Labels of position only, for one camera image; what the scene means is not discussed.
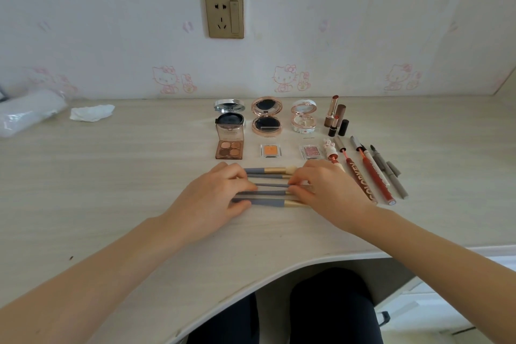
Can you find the person's left hand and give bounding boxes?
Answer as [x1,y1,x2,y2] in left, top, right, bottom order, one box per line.
[159,161,259,248]

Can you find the person's right hand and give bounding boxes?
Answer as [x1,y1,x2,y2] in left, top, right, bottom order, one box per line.
[286,159,382,235]

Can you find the red lip gloss tube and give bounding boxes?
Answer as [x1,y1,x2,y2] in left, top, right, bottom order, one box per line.
[361,156,397,206]

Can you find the white grey eyeliner pen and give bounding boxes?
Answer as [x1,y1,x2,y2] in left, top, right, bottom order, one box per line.
[359,145,392,189]

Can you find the pink glitter single eyeshadow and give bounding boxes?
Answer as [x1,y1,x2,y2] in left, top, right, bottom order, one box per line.
[299,144,326,161]

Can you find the grey eyebrow pencil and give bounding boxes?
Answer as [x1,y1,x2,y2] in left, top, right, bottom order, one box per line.
[370,145,410,200]

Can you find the set of makeup brushes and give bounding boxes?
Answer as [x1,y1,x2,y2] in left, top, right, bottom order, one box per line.
[252,182,313,189]

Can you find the brown eyeshadow quad palette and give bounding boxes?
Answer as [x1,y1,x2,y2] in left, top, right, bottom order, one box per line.
[214,123,246,161]

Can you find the orange single eyeshadow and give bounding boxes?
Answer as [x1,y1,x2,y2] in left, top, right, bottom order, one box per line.
[260,143,283,159]

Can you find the white round blush compact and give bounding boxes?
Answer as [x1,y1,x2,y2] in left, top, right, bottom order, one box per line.
[290,98,318,135]

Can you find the rose gold brown lipstick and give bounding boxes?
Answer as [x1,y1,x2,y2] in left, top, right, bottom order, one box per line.
[324,95,339,128]

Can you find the silver round cushion compact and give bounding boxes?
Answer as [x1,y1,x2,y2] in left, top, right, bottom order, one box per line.
[213,98,247,127]

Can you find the rose gold floral compact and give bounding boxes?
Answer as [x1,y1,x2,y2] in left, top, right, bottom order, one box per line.
[251,96,283,137]

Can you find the person's left forearm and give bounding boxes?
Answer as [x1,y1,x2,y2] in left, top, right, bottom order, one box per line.
[0,217,182,344]

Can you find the person's right forearm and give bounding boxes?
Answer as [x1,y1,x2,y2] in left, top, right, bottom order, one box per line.
[356,209,516,344]

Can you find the person's black trousers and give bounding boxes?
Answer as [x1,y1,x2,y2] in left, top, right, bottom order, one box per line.
[187,268,384,344]

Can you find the crumpled white tissue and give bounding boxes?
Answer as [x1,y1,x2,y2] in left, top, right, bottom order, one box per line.
[69,104,116,123]

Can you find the clear plastic wrapped roll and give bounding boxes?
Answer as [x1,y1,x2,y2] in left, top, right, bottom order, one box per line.
[0,88,69,139]

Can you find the light wooden side panel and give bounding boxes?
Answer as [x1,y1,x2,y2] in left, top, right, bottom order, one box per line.
[492,67,516,105]

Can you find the gold wall socket plate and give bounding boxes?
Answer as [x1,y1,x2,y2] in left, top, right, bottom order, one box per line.
[204,0,246,40]

